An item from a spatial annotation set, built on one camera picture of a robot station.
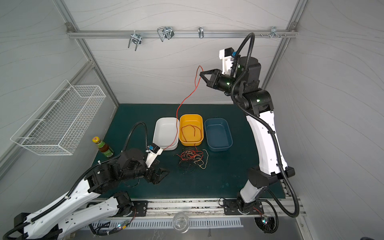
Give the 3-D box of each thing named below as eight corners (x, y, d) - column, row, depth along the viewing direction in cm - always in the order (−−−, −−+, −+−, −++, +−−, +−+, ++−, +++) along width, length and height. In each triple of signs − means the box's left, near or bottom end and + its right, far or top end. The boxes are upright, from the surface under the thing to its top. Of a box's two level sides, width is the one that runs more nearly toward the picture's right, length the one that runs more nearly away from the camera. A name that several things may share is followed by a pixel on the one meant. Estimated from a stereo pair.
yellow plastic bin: (178, 146, 99) (177, 141, 93) (180, 119, 113) (179, 113, 108) (203, 146, 99) (204, 141, 93) (202, 119, 113) (203, 113, 108)
